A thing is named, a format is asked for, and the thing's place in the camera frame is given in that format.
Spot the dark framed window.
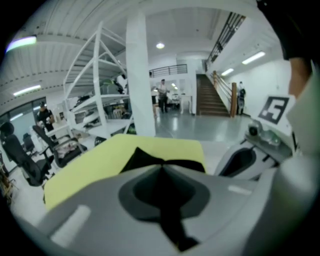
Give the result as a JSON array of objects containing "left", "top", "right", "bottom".
[{"left": 0, "top": 96, "right": 47, "bottom": 126}]

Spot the black office chair with headrest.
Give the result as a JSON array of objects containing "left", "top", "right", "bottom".
[{"left": 0, "top": 121, "right": 52, "bottom": 187}]

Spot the black chair with chrome frame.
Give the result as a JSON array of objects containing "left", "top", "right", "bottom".
[{"left": 31, "top": 124, "right": 88, "bottom": 169}]

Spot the ceiling tube light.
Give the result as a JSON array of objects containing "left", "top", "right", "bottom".
[
  {"left": 6, "top": 36, "right": 37, "bottom": 52},
  {"left": 12, "top": 84, "right": 42, "bottom": 97}
]

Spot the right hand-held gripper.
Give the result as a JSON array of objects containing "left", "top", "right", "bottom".
[{"left": 214, "top": 95, "right": 297, "bottom": 179}]

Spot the person's right forearm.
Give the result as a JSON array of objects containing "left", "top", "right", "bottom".
[{"left": 288, "top": 56, "right": 313, "bottom": 101}]

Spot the brown wooden staircase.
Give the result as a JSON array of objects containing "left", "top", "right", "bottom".
[{"left": 195, "top": 71, "right": 237, "bottom": 118}]

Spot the tall black balustrade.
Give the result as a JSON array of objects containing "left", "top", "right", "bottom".
[{"left": 206, "top": 11, "right": 247, "bottom": 71}]

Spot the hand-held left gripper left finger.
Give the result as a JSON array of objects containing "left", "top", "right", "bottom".
[{"left": 37, "top": 165, "right": 181, "bottom": 256}]

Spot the yellow-green plastic table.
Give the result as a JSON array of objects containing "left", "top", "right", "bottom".
[{"left": 43, "top": 133, "right": 207, "bottom": 211}]

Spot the white pillar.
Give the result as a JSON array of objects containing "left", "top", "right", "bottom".
[{"left": 125, "top": 11, "right": 156, "bottom": 138}]

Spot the white metal shelving rack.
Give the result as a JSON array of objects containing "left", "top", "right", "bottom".
[{"left": 63, "top": 21, "right": 135, "bottom": 141}]

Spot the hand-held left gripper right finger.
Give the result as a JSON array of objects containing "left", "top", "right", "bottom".
[{"left": 162, "top": 165, "right": 260, "bottom": 256}]

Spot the person's black clothing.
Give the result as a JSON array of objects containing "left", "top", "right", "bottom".
[{"left": 257, "top": 0, "right": 320, "bottom": 61}]

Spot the black mezzanine railing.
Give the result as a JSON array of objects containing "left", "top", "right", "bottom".
[{"left": 149, "top": 64, "right": 188, "bottom": 79}]

